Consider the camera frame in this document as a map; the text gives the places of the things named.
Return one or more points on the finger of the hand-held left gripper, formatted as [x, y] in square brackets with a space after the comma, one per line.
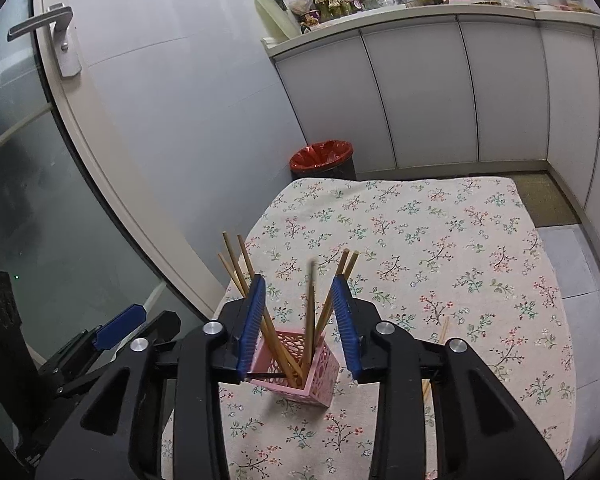
[165, 327]
[120, 327]

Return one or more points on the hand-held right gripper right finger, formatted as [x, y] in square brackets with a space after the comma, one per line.
[345, 330]

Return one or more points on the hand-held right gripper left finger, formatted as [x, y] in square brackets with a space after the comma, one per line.
[250, 327]

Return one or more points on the pink lattice utensil holder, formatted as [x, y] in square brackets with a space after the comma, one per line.
[320, 375]

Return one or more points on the bundle of bamboo chopsticks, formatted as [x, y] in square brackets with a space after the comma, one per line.
[340, 265]

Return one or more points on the pale bamboo chopstick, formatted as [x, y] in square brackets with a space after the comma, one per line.
[443, 330]

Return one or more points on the floral tablecloth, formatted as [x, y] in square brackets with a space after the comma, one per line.
[430, 270]

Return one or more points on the black trash bin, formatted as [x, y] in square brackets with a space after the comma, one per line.
[346, 169]

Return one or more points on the red trash bag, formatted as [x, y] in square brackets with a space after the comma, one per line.
[322, 155]

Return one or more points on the olive door mat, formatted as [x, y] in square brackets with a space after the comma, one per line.
[550, 200]

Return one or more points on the white base cabinets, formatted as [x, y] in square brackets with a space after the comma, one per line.
[420, 95]

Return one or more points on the white countertop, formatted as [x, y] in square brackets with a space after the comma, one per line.
[360, 22]

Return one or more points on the printed snack cup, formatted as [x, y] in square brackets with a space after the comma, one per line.
[310, 21]

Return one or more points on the pale green cutting board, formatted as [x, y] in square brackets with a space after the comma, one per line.
[276, 16]

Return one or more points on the white side cabinets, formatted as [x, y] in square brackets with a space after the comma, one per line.
[575, 110]

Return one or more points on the clear plastic bag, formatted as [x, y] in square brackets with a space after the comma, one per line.
[300, 5]

